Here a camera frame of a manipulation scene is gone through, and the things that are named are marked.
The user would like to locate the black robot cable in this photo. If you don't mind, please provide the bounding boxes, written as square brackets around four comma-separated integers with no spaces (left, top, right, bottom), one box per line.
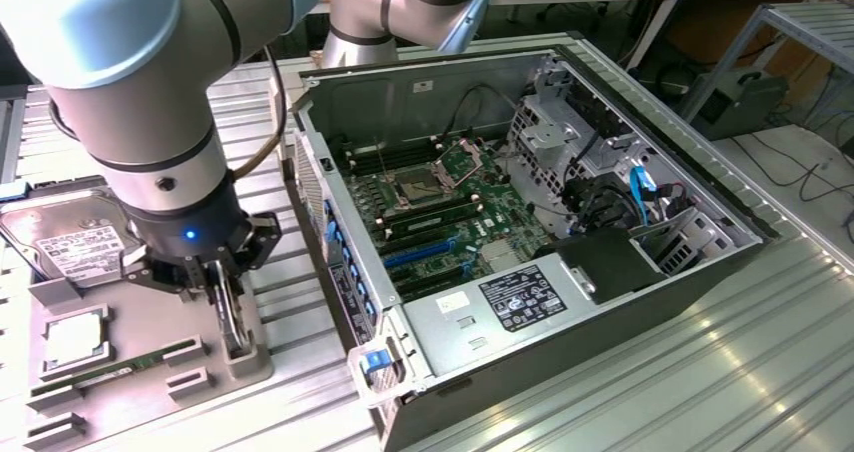
[229,46,291,181]

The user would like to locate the low metal disk bay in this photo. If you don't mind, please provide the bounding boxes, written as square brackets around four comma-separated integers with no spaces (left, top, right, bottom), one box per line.
[630,206,766,279]

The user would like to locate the tall metal disk bay cage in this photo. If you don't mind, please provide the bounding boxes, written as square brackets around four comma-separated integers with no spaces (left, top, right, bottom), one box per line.
[503,91,639,233]

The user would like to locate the dark box with handle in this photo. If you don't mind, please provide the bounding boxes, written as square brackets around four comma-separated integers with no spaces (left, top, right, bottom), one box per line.
[692,69,792,142]

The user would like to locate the open grey PC case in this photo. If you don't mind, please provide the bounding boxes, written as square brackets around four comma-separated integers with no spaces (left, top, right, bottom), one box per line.
[279,31,782,452]

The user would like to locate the black expansion slot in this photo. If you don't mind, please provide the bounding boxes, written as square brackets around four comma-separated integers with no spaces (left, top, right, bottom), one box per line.
[379,229,449,253]
[389,261,469,287]

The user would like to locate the black looped case wire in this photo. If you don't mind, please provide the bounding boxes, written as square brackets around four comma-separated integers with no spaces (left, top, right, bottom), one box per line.
[447,84,519,138]

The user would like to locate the silver CPU chip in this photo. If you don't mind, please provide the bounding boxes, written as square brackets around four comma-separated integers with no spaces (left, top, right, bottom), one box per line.
[42,315,109,362]

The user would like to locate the graphics card with metal bracket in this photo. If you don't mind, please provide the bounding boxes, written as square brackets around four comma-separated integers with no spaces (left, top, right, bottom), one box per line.
[205,259,259,359]

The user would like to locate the grey power supply unit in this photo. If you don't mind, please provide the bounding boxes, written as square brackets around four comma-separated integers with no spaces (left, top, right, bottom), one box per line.
[397,250,596,381]

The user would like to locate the black RAM slot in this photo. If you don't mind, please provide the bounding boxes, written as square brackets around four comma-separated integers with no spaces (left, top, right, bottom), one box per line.
[349,152,436,177]
[345,140,443,166]

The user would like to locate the installed RAM stick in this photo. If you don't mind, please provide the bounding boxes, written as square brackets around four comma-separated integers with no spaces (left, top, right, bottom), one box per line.
[383,204,485,237]

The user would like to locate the thin black disk wire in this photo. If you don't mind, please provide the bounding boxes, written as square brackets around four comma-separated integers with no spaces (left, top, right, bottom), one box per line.
[0,221,41,273]

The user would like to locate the green loose RAM stick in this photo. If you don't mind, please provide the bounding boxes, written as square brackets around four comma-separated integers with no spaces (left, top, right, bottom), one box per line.
[30,349,196,393]

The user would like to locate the long blue wire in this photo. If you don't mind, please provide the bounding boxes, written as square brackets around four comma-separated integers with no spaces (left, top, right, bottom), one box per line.
[626,165,660,229]

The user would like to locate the silver hard disk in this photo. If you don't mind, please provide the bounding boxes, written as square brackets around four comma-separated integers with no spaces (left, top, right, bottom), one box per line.
[0,186,147,289]

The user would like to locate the black hanging cable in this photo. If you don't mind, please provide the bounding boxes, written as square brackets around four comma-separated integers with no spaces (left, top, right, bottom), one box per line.
[626,0,706,69]

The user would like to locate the blue disk caddy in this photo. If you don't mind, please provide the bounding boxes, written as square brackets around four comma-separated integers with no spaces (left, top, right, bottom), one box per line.
[0,177,108,204]

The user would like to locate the green motherboard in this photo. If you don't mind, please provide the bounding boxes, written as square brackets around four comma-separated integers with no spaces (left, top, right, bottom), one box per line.
[332,131,562,303]

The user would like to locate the metal socket cover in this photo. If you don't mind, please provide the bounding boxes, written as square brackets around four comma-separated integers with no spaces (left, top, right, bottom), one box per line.
[432,139,500,189]

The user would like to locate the blue expansion slot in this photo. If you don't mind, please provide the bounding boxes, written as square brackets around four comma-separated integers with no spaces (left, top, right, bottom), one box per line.
[380,240,459,269]

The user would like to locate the silver chipset heat sink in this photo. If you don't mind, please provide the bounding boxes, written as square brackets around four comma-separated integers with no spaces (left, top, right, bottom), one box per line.
[479,241,536,269]

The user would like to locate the CPU socket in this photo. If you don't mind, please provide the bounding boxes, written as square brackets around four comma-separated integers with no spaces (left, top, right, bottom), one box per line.
[389,164,447,207]

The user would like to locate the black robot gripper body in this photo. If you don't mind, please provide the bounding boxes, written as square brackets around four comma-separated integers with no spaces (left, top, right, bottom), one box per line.
[123,170,253,297]

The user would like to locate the black floor cable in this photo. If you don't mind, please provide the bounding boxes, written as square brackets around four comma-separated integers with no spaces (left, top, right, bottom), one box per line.
[730,131,854,201]

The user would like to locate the slatted metal side table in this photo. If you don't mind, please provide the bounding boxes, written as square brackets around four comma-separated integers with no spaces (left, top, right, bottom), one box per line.
[686,1,854,123]

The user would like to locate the black wire bundle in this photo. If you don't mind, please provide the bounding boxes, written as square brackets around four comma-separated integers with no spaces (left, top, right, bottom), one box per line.
[563,179,635,234]

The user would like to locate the grey parts rack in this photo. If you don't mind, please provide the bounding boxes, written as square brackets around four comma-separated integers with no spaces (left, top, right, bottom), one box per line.
[22,244,275,451]

